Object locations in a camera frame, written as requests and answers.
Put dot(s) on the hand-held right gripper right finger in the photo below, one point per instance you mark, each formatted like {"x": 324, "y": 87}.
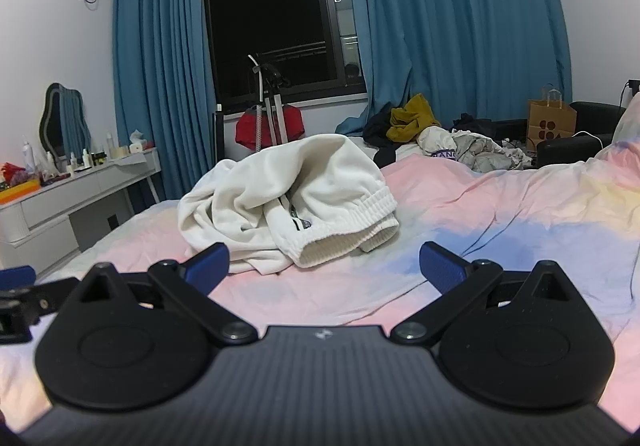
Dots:
{"x": 440, "y": 267}

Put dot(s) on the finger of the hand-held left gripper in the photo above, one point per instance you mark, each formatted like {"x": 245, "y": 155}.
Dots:
{"x": 45, "y": 293}

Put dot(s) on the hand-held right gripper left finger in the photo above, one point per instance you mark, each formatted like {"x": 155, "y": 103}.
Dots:
{"x": 207, "y": 262}

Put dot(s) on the white zip jacket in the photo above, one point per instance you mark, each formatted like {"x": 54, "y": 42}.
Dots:
{"x": 310, "y": 176}

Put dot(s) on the white dressing table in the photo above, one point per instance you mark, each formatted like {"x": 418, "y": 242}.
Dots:
{"x": 55, "y": 201}

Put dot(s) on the pastel rainbow blanket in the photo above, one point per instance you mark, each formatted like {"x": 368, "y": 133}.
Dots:
{"x": 525, "y": 206}

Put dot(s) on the orange box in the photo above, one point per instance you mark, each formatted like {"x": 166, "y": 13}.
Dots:
{"x": 17, "y": 191}

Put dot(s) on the grey white jacket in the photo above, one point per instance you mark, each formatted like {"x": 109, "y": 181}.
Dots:
{"x": 475, "y": 151}

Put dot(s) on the white tissue box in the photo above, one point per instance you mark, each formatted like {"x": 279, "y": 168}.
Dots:
{"x": 140, "y": 143}

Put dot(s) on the red bag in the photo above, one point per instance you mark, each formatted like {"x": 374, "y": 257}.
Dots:
{"x": 250, "y": 131}

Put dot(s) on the white spray bottle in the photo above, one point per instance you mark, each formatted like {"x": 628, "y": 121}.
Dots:
{"x": 27, "y": 156}

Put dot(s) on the mustard yellow cloth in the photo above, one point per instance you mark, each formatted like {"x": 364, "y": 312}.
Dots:
{"x": 410, "y": 121}

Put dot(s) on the dark cloth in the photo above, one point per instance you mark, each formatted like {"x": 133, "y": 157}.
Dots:
{"x": 380, "y": 128}

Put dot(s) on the tall white bottle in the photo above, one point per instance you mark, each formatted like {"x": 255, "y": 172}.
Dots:
{"x": 110, "y": 146}

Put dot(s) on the garment steamer stand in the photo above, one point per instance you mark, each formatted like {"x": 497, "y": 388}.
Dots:
{"x": 273, "y": 113}

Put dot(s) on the wavy black-framed mirror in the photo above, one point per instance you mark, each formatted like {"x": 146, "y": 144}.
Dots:
{"x": 65, "y": 126}

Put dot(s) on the brown paper bag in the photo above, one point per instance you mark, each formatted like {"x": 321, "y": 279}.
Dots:
{"x": 550, "y": 126}

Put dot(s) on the blue curtain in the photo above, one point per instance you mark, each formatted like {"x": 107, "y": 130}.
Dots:
{"x": 450, "y": 26}
{"x": 160, "y": 76}

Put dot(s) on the black sofa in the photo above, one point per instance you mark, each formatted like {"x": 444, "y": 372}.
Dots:
{"x": 590, "y": 118}

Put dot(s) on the pastel pillow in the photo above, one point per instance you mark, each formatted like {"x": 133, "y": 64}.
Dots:
{"x": 631, "y": 121}

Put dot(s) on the dark window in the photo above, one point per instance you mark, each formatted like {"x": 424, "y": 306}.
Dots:
{"x": 270, "y": 1}

